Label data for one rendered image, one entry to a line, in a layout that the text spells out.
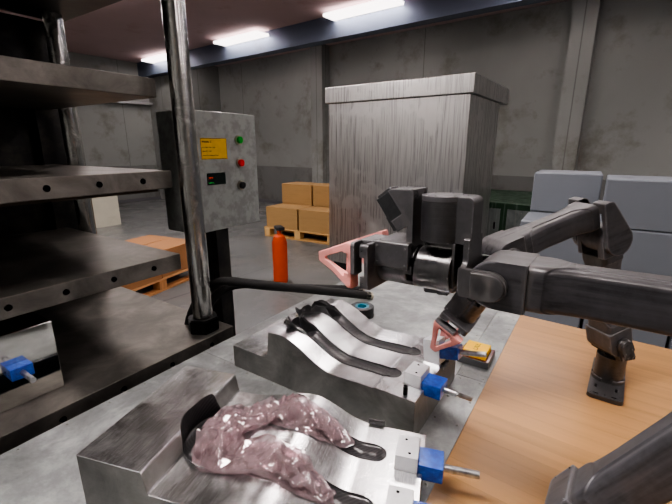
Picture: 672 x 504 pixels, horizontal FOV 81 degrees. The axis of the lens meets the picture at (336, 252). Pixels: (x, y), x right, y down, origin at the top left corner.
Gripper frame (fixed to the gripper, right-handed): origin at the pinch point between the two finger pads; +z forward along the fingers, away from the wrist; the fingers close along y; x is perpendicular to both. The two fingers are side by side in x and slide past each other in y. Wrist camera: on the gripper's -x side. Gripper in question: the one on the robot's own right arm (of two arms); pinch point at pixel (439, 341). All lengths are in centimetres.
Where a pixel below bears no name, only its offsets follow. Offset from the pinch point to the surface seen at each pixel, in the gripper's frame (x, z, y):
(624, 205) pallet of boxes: 27, -28, -177
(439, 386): 5.4, -0.1, 12.8
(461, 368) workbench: 8.3, 10.4, -13.4
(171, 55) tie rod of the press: -97, -21, 9
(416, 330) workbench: -7.4, 19.6, -27.4
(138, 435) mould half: -26, 17, 53
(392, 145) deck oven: -145, 35, -268
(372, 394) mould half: -3.3, 8.5, 18.3
